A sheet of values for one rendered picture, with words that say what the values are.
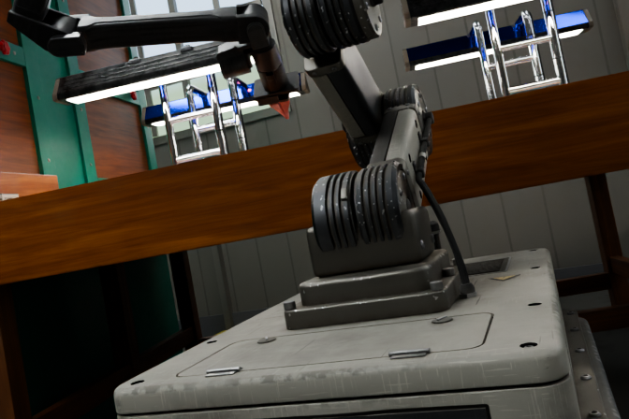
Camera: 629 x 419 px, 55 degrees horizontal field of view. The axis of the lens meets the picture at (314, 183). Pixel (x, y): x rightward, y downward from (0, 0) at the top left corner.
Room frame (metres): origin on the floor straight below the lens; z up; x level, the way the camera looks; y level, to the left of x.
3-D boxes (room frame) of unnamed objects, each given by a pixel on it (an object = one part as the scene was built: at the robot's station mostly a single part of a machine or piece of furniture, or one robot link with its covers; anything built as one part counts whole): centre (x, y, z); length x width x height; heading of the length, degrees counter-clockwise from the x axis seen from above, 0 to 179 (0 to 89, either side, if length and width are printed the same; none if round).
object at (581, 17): (2.05, -0.69, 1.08); 0.62 x 0.08 x 0.07; 82
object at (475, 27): (1.97, -0.69, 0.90); 0.20 x 0.19 x 0.45; 82
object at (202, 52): (1.63, 0.35, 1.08); 0.62 x 0.08 x 0.07; 82
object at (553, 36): (1.57, -0.63, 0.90); 0.20 x 0.19 x 0.45; 82
